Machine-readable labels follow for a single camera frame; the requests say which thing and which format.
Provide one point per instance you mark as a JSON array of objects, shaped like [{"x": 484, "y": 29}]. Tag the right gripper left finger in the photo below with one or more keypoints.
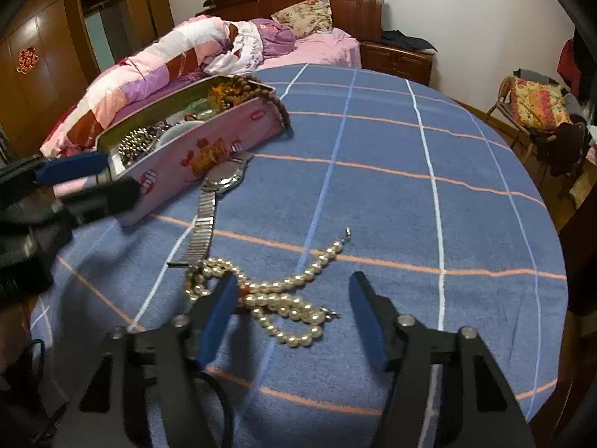
[{"x": 110, "y": 410}]

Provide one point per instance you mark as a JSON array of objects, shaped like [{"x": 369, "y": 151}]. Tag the hanging dark coats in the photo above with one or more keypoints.
[{"x": 577, "y": 67}]

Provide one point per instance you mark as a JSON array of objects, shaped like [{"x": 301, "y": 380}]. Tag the wooden headboard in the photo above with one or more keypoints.
[{"x": 360, "y": 18}]

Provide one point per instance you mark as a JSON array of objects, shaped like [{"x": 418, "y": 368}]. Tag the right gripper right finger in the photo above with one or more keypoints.
[{"x": 477, "y": 405}]

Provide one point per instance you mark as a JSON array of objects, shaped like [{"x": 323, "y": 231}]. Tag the blue plaid tablecloth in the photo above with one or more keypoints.
[{"x": 445, "y": 222}]

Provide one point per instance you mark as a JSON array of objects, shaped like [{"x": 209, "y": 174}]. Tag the pink patchwork quilt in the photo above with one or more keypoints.
[{"x": 204, "y": 45}]

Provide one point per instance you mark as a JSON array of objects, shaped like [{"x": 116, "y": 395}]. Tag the colourful floral cushion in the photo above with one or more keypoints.
[{"x": 538, "y": 106}]

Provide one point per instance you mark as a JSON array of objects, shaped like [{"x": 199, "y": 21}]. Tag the purple garment on bed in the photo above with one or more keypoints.
[{"x": 277, "y": 38}]

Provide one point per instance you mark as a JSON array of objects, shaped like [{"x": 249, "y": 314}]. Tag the pale jade bangle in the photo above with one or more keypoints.
[{"x": 181, "y": 127}]

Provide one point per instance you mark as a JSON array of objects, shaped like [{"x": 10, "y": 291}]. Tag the silver metal wristwatch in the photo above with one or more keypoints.
[{"x": 220, "y": 180}]

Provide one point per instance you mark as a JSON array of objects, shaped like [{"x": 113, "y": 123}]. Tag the floral pillow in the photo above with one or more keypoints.
[{"x": 306, "y": 18}]

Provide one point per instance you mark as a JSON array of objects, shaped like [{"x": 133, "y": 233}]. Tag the red double happiness decoration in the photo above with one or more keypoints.
[{"x": 27, "y": 60}]

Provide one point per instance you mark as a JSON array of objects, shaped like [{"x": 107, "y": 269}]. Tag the pink tin jewelry box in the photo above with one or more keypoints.
[{"x": 238, "y": 114}]

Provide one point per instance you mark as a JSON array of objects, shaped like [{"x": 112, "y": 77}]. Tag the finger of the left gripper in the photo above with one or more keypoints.
[
  {"x": 36, "y": 171},
  {"x": 75, "y": 210}
]

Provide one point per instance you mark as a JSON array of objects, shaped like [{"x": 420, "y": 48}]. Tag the dark clothes on nightstand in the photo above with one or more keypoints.
[{"x": 395, "y": 38}]

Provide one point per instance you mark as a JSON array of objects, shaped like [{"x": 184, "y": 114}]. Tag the wooden nightstand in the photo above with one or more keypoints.
[{"x": 414, "y": 66}]

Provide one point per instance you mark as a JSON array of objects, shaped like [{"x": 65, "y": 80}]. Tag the rattan chair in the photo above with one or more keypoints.
[{"x": 562, "y": 152}]

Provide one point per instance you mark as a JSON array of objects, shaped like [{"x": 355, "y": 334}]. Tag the wooden wardrobe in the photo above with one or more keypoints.
[{"x": 66, "y": 34}]

